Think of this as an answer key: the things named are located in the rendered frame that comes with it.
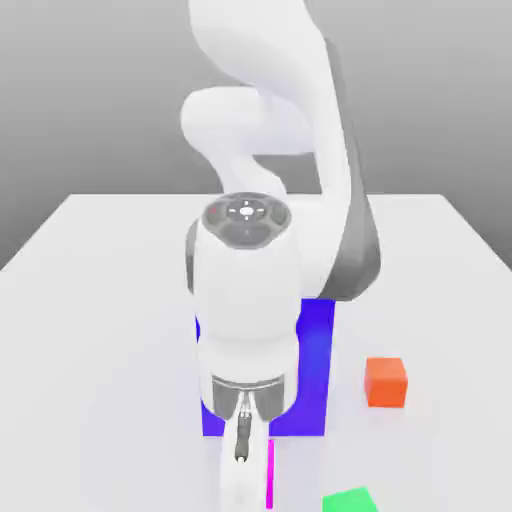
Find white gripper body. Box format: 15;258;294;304
218;416;269;512

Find small magenta cube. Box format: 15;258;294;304
266;438;275;510

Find small green cube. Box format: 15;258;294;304
321;486;380;512

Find small orange cube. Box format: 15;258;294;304
364;356;410;409

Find large blue box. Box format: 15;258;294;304
194;297;336;438

